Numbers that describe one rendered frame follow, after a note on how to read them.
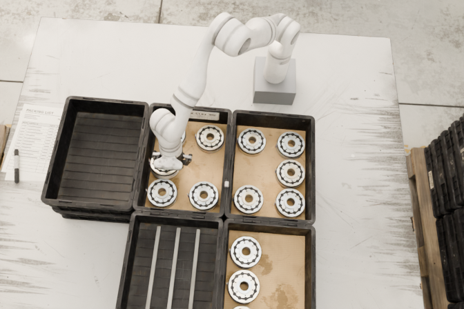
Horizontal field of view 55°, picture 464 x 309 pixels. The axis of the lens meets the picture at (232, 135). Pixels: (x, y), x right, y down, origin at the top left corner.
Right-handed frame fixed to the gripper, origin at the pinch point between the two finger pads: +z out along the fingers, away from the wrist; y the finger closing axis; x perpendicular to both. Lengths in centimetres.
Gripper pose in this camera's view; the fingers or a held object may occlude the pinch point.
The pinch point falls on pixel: (173, 164)
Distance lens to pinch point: 159.6
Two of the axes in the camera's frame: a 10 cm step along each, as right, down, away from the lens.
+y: -10.0, -1.0, -0.2
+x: -0.8, 9.0, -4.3
